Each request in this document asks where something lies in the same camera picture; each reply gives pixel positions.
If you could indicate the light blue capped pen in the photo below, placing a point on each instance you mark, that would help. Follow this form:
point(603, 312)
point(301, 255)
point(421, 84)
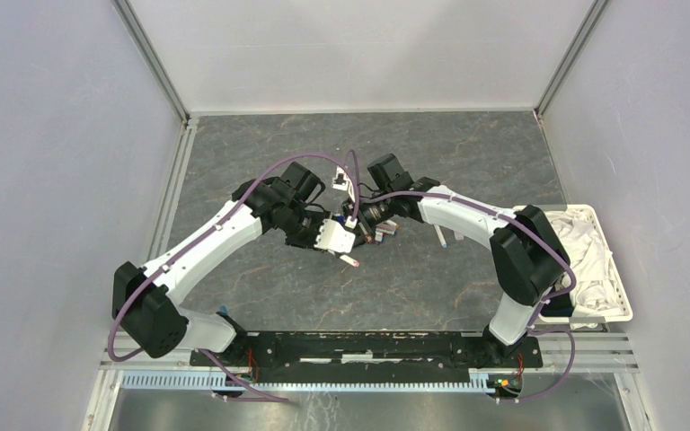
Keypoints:
point(441, 237)

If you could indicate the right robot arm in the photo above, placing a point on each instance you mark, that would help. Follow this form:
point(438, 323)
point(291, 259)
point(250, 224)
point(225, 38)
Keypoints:
point(527, 254)

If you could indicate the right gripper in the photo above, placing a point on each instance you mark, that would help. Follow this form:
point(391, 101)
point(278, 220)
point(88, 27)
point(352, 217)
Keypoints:
point(366, 226)

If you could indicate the white plastic basket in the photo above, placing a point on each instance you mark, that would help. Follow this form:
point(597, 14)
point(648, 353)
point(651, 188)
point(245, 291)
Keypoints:
point(559, 310)

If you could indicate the slotted cable duct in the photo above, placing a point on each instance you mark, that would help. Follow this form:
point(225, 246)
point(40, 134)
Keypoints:
point(218, 381)

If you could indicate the peach capped pen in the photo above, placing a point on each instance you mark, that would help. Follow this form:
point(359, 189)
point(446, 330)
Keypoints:
point(349, 260)

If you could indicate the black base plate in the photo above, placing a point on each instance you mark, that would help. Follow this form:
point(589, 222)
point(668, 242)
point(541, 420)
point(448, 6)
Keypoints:
point(371, 356)

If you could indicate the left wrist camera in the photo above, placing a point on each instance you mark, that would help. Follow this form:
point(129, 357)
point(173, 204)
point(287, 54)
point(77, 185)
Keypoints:
point(334, 237)

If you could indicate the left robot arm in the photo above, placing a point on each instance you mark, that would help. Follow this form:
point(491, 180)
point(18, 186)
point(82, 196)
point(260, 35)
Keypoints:
point(147, 301)

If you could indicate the blue capped marker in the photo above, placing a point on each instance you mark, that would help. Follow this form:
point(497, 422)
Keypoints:
point(387, 227)

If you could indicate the white cloth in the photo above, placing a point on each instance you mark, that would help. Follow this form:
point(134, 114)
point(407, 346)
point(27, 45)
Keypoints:
point(596, 291)

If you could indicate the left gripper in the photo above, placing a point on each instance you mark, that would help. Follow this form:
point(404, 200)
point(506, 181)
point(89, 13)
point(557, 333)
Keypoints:
point(310, 241)

